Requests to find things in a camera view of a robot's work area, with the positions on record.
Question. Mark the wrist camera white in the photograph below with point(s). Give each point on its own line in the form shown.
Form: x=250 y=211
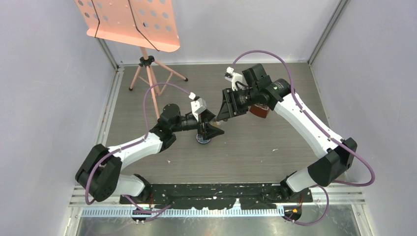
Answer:
x=198 y=106
x=236 y=79

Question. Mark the clear pill bottle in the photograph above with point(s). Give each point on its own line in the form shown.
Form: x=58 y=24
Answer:
x=217 y=123

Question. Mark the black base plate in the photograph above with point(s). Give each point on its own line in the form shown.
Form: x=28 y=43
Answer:
x=217 y=196

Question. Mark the blue round pill box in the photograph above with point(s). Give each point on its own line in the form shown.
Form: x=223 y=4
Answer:
x=201 y=139

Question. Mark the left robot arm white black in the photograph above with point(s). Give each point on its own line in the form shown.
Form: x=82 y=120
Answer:
x=100 y=173

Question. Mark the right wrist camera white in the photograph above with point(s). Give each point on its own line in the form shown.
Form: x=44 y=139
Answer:
x=236 y=79

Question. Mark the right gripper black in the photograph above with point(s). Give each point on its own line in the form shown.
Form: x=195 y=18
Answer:
x=229 y=107

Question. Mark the pink music stand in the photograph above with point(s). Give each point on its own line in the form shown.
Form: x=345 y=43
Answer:
x=147 y=24

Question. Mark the aluminium rail frame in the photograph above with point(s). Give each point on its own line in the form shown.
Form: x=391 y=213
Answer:
x=108 y=112

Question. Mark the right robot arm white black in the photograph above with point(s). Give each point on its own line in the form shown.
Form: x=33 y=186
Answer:
x=329 y=147

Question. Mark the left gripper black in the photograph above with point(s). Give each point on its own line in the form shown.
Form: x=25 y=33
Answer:
x=209 y=131

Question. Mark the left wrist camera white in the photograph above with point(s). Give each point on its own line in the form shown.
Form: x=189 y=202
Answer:
x=198 y=106

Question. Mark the brown wooden metronome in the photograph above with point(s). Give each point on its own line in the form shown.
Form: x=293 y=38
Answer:
x=259 y=110

